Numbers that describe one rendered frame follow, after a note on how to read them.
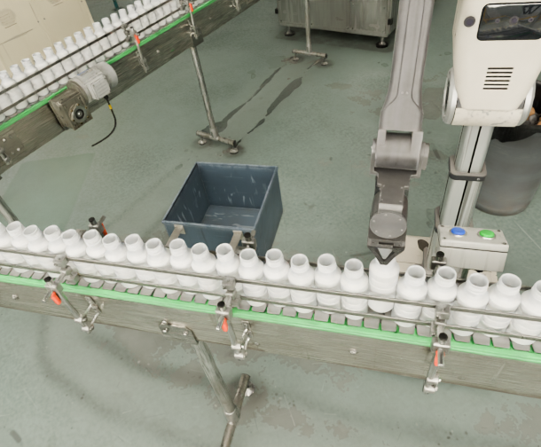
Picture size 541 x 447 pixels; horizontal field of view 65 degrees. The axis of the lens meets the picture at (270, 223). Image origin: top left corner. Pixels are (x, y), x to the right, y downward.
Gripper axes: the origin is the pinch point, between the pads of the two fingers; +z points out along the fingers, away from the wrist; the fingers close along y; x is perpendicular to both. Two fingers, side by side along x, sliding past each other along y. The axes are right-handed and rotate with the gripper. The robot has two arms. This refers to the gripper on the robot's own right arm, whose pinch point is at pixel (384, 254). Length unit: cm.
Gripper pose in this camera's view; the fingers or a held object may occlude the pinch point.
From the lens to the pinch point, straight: 88.3
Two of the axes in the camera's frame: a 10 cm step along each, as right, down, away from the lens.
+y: -2.4, 6.9, -6.9
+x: 9.6, 0.9, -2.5
